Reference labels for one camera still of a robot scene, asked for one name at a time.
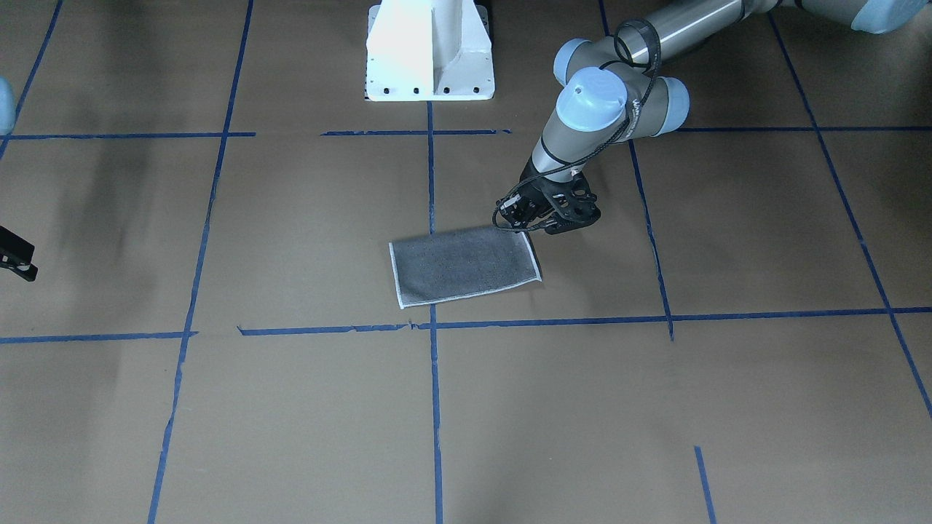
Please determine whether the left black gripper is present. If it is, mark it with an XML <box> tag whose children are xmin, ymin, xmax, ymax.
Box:
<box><xmin>497</xmin><ymin>159</ymin><xmax>601</xmax><ymax>235</ymax></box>

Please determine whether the pink and grey towel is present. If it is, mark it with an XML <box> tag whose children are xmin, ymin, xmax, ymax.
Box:
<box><xmin>389</xmin><ymin>226</ymin><xmax>542</xmax><ymax>309</ymax></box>

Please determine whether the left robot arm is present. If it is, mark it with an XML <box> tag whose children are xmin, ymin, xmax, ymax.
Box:
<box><xmin>490</xmin><ymin>1</ymin><xmax>782</xmax><ymax>235</ymax></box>

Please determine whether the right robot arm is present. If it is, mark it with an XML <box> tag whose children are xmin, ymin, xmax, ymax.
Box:
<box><xmin>1</xmin><ymin>77</ymin><xmax>38</xmax><ymax>282</ymax></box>

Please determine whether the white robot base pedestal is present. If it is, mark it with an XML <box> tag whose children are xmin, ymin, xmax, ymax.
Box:
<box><xmin>364</xmin><ymin>1</ymin><xmax>496</xmax><ymax>102</ymax></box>

